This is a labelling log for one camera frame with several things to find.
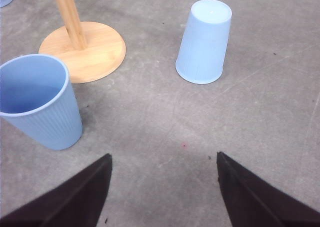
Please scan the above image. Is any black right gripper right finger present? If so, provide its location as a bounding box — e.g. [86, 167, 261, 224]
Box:
[216, 151, 320, 227]

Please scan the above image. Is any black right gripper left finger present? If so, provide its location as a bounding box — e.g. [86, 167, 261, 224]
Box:
[0, 153, 113, 227]

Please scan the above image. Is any wooden mug tree stand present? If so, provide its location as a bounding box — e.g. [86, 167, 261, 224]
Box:
[38, 0, 126, 84]

